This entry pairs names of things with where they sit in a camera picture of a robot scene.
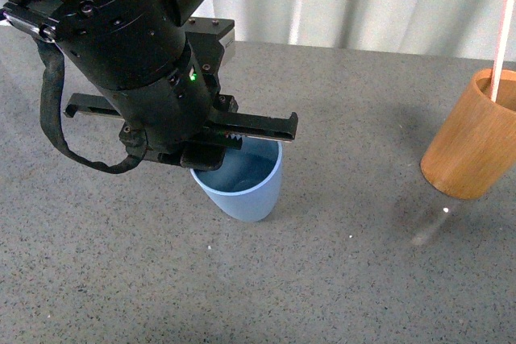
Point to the light blue plastic cup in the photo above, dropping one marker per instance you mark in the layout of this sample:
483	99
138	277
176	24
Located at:
247	185

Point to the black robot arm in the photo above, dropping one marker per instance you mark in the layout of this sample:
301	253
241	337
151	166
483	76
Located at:
147	62

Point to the pink chopstick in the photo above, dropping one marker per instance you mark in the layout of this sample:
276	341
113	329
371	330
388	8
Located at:
500	51

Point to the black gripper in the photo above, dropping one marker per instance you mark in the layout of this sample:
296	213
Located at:
183	119

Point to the white pleated curtain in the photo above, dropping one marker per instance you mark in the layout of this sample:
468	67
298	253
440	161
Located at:
457	28

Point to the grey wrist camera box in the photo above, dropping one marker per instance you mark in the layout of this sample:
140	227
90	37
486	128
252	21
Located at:
212	41

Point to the wooden chopstick holder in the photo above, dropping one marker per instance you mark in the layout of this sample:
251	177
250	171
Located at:
476	144

